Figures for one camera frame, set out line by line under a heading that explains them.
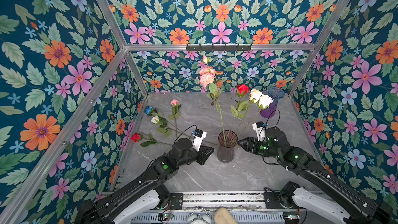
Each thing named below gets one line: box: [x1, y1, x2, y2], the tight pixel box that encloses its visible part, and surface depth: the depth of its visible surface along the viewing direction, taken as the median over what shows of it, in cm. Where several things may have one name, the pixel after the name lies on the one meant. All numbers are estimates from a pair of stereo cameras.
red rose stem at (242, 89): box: [225, 84, 250, 141], surface depth 70 cm
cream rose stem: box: [231, 89, 263, 138], surface depth 64 cm
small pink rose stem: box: [168, 99, 182, 138], surface depth 110 cm
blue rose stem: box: [143, 105, 160, 117], surface depth 106 cm
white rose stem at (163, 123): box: [150, 115, 190, 138], surface depth 103 cm
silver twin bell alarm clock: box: [186, 207, 212, 224], surface depth 66 cm
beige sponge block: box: [214, 207, 237, 224], surface depth 67 cm
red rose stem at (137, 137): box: [131, 132, 173, 148], surface depth 95 cm
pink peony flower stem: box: [199, 55, 226, 145], surface depth 67 cm
